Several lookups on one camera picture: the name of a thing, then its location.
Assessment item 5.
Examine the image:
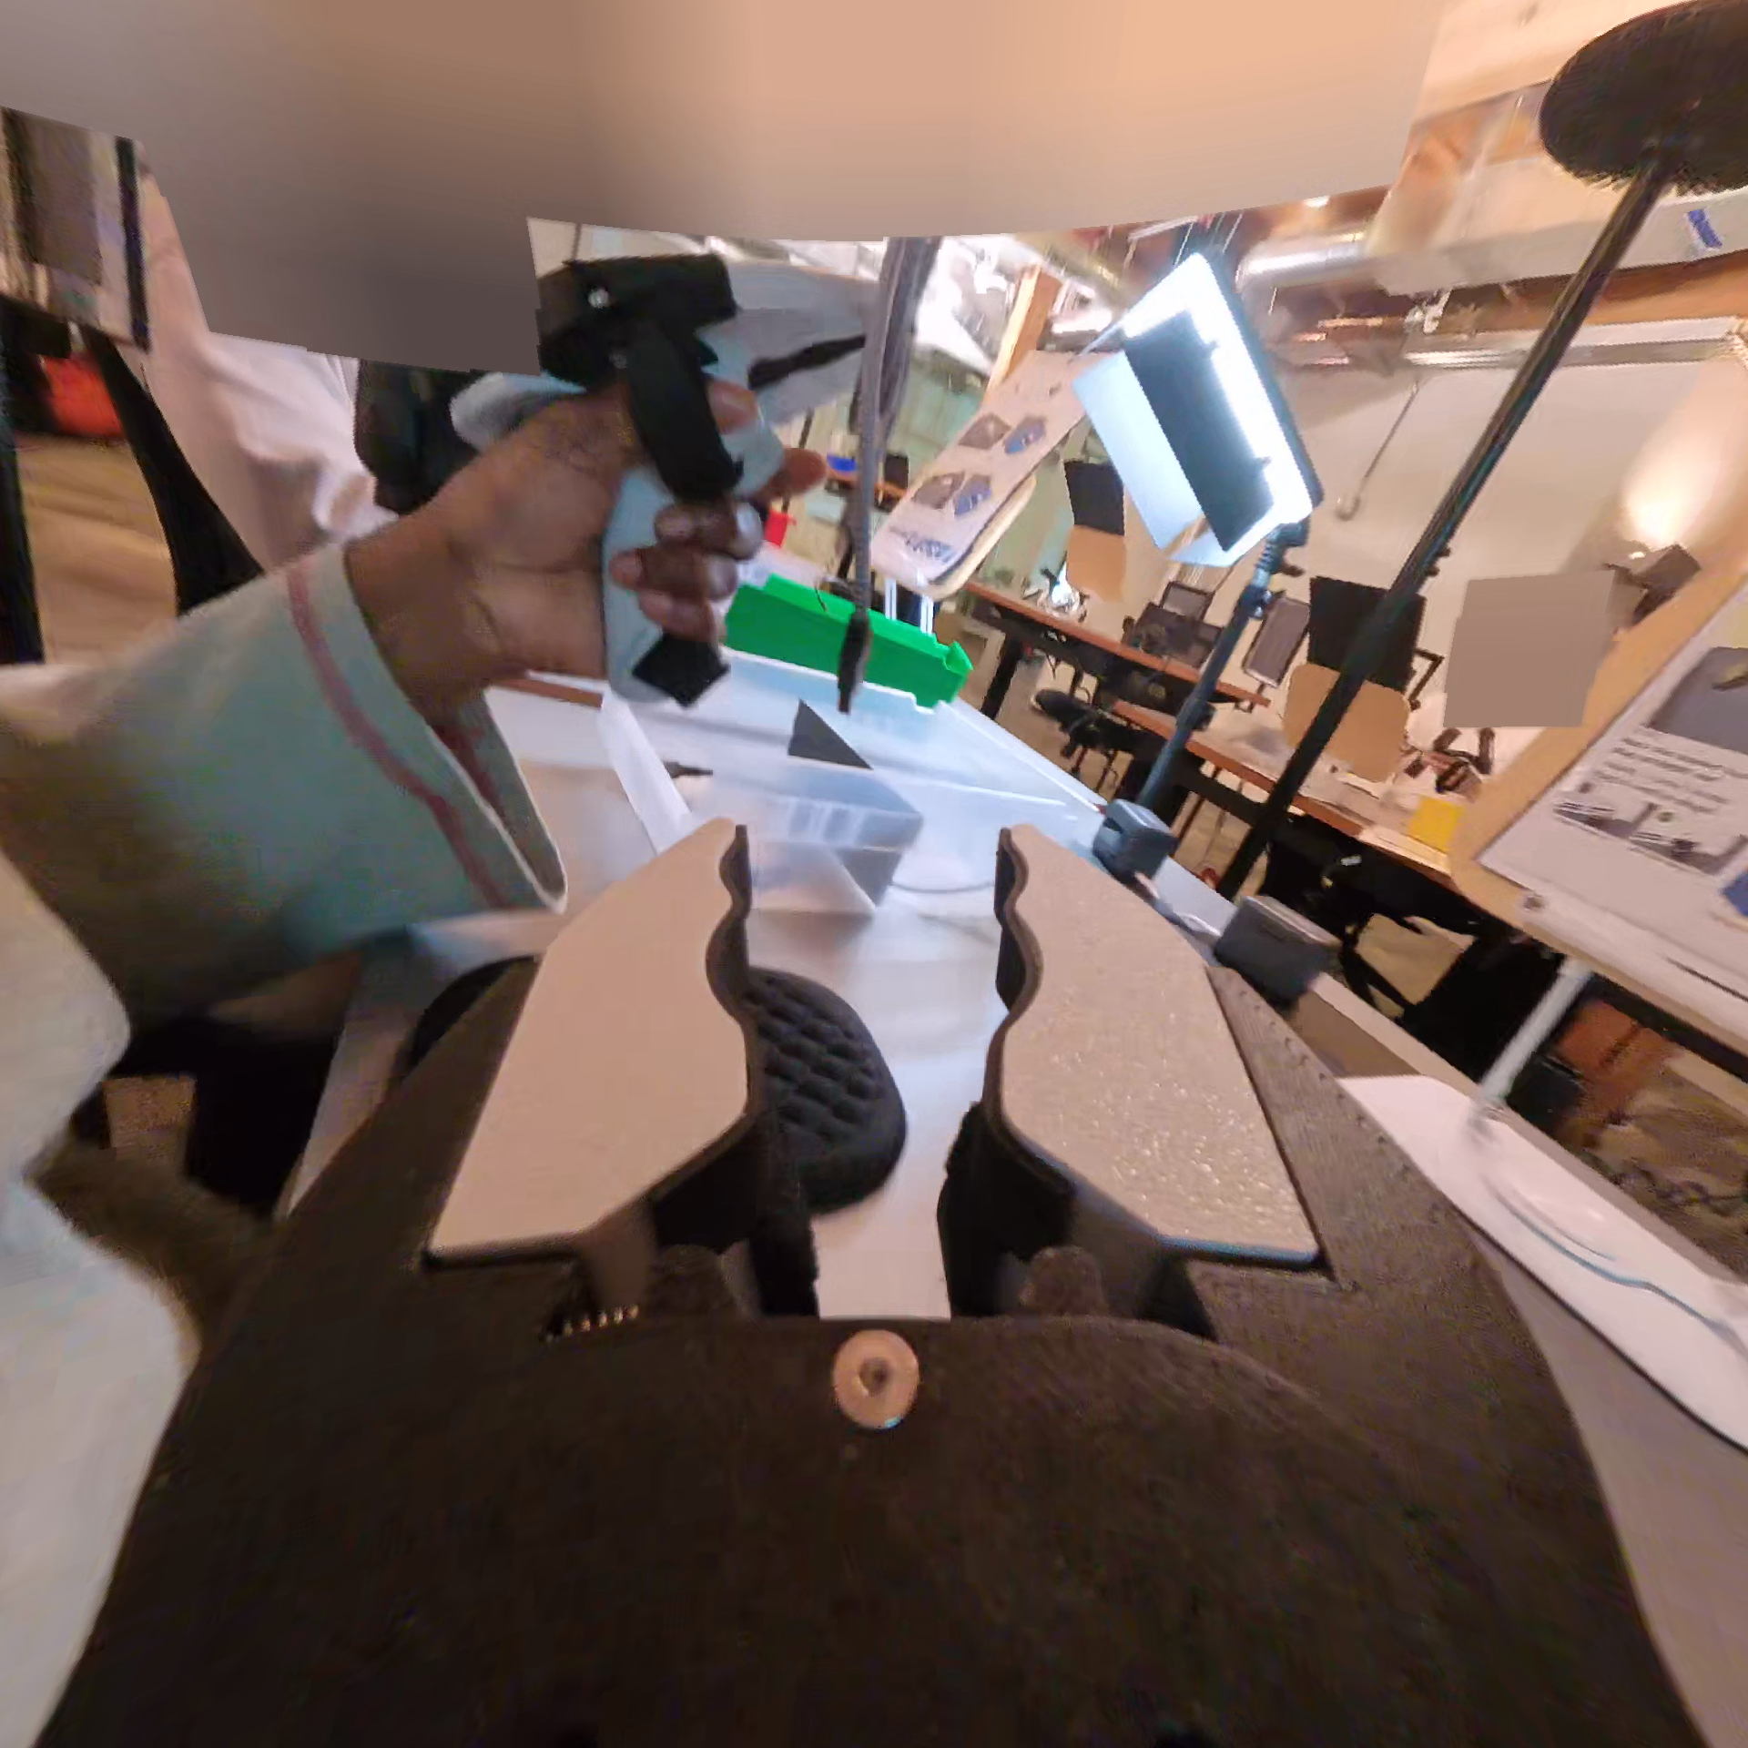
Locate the green plastic bin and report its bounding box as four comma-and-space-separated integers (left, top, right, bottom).
724, 575, 976, 709

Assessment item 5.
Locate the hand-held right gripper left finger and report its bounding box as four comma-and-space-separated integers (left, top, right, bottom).
425, 820, 820, 1320

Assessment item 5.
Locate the black floor lamp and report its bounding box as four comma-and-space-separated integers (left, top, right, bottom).
1216, 0, 1748, 902

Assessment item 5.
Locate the wooden desk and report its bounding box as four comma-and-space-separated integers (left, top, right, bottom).
963, 579, 1271, 713
1113, 696, 1466, 896

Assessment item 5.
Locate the black office chair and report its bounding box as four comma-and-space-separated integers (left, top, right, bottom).
1035, 686, 1138, 769

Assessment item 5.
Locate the led light panel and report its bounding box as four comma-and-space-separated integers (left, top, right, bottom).
1072, 250, 1326, 569

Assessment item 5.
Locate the black light stand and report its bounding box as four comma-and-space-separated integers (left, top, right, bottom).
1132, 526, 1312, 821

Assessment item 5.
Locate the clear plastic bin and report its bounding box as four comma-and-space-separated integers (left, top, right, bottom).
708, 653, 1108, 823
597, 690, 926, 913

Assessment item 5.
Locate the black quilted wrist rest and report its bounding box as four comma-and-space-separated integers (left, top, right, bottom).
411, 956, 908, 1213

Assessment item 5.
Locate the person's left hand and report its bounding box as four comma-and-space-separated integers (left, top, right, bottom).
347, 381, 828, 729

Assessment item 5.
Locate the white poster stand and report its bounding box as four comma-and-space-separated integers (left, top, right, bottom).
1341, 956, 1748, 1450

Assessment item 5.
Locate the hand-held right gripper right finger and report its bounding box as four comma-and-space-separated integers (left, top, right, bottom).
939, 827, 1321, 1320

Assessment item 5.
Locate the black cable with plug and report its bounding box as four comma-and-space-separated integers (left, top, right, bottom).
835, 239, 947, 717

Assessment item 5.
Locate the rounded wooden poster board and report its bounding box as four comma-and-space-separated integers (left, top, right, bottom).
1448, 546, 1748, 1057

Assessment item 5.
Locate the dark grey device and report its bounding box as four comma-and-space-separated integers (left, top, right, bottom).
1211, 894, 1341, 1007

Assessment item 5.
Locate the small grey device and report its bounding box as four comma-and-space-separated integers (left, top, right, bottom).
1093, 800, 1181, 885

